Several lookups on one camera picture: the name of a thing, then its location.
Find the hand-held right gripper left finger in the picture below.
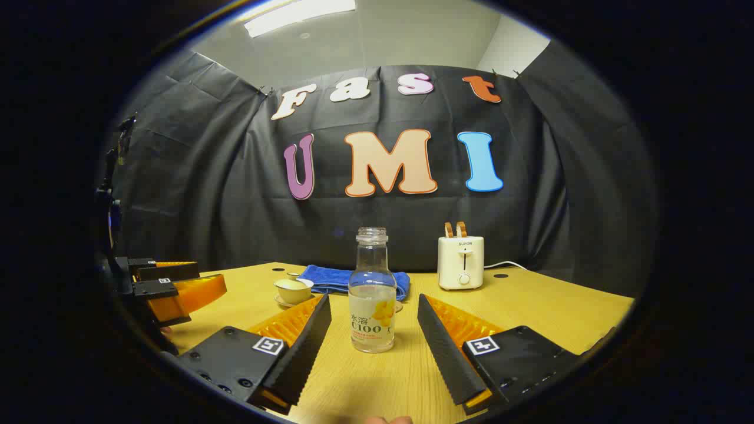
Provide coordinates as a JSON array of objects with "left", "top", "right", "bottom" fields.
[{"left": 177, "top": 293, "right": 332, "bottom": 416}]

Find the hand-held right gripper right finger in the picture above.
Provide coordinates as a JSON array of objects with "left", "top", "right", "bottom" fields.
[{"left": 417, "top": 293, "right": 619, "bottom": 416}]

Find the cream ceramic teacup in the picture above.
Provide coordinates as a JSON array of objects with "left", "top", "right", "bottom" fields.
[{"left": 275, "top": 286, "right": 313, "bottom": 305}]

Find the clear plastic water bottle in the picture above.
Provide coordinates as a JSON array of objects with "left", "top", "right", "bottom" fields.
[{"left": 348, "top": 227, "right": 397, "bottom": 354}]

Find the blue folded towel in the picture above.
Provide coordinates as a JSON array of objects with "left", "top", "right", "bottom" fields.
[{"left": 296, "top": 265, "right": 411, "bottom": 302}]

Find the cream toaster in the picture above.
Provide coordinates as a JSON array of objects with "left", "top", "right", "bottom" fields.
[{"left": 437, "top": 236, "right": 485, "bottom": 291}]

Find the black backdrop cloth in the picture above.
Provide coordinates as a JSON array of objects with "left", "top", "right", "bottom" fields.
[{"left": 109, "top": 40, "right": 657, "bottom": 298}]

